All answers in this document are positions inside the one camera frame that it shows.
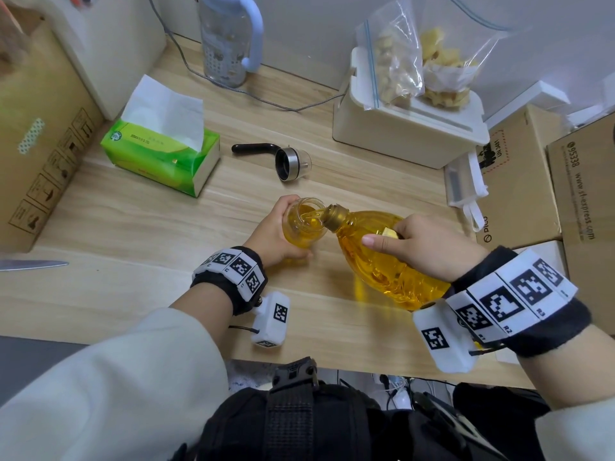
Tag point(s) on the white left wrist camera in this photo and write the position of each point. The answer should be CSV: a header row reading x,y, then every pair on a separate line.
x,y
271,321

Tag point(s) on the person's right thumb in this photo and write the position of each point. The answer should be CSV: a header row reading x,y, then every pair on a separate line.
x,y
382,241

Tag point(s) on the small glass oil bottle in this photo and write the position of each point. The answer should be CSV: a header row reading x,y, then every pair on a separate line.
x,y
305,228

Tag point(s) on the person's left hand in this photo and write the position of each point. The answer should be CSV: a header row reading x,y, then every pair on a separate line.
x,y
269,240

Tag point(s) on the cardboard box with black print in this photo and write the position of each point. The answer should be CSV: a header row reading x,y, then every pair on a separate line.
x,y
586,196

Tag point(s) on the blue-zip bag of food pieces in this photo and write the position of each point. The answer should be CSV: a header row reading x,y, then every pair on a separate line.
x,y
394,67

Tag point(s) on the black left marker wristband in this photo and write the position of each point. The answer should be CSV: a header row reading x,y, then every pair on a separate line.
x,y
235,278

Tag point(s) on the black marker wristband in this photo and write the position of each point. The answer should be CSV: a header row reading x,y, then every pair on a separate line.
x,y
235,278
519,302

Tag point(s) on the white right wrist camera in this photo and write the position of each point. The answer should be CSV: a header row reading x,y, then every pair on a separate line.
x,y
444,340

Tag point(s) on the person's right hand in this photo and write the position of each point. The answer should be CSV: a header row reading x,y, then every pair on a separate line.
x,y
432,247

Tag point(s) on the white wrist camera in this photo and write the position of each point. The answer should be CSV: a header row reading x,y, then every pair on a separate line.
x,y
444,340
271,321

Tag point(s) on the white cabinet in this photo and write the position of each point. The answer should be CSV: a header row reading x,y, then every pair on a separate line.
x,y
115,43

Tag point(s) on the large cardboard box with symbols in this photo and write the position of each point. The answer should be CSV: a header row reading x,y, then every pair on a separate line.
x,y
38,139

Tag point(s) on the green tissue pack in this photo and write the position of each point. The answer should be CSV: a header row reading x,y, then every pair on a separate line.
x,y
158,148

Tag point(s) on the person's left thumb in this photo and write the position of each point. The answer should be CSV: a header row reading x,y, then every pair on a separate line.
x,y
298,256

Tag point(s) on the white countertop appliance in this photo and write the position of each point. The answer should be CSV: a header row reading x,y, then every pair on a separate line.
x,y
399,134

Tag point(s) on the black chest pack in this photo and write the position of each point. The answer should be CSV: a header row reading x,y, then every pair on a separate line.
x,y
312,422

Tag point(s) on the person's left forearm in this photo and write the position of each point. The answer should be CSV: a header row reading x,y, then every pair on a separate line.
x,y
120,379

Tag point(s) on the person's right forearm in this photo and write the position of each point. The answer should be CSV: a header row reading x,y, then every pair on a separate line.
x,y
576,393

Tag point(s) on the cardboard box with red print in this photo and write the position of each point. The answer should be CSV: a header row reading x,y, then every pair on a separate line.
x,y
521,187

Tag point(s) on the clear bag of yellow pieces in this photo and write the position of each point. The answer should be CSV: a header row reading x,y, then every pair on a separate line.
x,y
451,67

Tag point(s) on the steel knife blade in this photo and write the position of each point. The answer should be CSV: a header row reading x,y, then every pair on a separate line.
x,y
29,265

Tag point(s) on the large yellow oil bottle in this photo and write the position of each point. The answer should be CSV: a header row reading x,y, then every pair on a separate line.
x,y
384,273

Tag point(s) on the black right marker wristband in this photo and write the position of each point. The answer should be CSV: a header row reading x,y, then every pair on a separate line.
x,y
519,302

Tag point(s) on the white flat panel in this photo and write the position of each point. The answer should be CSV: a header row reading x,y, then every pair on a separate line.
x,y
533,98

